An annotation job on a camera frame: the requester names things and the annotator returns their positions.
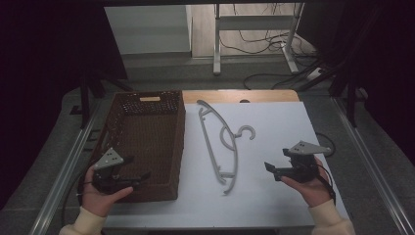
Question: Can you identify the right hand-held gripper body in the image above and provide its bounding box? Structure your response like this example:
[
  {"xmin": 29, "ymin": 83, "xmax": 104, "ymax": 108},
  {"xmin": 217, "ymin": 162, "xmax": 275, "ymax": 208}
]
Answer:
[{"xmin": 273, "ymin": 140, "xmax": 333, "ymax": 184}]

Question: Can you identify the grey plastic clothes hanger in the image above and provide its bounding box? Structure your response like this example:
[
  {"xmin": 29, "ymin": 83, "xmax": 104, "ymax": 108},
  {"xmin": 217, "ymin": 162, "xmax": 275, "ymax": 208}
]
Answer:
[{"xmin": 196, "ymin": 99, "xmax": 256, "ymax": 196}]

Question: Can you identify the black metal stand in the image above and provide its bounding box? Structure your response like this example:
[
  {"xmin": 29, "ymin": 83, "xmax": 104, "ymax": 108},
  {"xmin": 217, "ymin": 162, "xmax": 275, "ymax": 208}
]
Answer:
[
  {"xmin": 295, "ymin": 58, "xmax": 370, "ymax": 128},
  {"xmin": 69, "ymin": 70, "xmax": 135, "ymax": 129}
]

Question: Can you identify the black cable bundle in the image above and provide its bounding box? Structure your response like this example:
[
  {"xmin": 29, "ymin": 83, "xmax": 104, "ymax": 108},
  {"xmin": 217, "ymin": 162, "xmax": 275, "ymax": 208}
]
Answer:
[{"xmin": 217, "ymin": 3, "xmax": 324, "ymax": 91}]

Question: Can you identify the white power strip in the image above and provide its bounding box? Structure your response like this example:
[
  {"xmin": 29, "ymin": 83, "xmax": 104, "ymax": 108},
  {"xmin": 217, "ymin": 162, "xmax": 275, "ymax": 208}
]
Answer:
[{"xmin": 306, "ymin": 67, "xmax": 325, "ymax": 81}]

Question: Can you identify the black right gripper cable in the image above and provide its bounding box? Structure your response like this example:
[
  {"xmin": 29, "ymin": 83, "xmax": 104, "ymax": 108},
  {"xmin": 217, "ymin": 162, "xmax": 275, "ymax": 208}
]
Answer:
[{"xmin": 314, "ymin": 131, "xmax": 337, "ymax": 202}]

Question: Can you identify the person's left hand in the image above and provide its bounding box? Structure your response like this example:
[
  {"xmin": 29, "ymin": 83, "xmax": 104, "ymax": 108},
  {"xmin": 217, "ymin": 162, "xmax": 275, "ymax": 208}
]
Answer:
[{"xmin": 81, "ymin": 164, "xmax": 134, "ymax": 218}]

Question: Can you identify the white metal desk frame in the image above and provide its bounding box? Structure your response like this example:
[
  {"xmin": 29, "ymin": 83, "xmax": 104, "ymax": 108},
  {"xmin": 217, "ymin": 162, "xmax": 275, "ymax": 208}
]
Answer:
[{"xmin": 212, "ymin": 3, "xmax": 305, "ymax": 76}]

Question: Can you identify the brown woven basket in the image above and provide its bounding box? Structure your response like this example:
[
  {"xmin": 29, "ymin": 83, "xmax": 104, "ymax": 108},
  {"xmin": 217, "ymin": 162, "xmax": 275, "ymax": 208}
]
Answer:
[{"xmin": 88, "ymin": 90, "xmax": 187, "ymax": 204}]

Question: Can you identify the person's right hand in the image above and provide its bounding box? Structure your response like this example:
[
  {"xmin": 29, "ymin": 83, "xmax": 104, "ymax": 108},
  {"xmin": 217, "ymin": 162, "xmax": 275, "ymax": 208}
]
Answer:
[{"xmin": 280, "ymin": 156, "xmax": 334, "ymax": 209}]

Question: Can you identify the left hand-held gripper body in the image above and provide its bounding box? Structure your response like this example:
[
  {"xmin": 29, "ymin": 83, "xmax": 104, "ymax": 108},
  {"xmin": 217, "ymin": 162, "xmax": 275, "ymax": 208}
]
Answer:
[{"xmin": 91, "ymin": 147, "xmax": 142, "ymax": 196}]

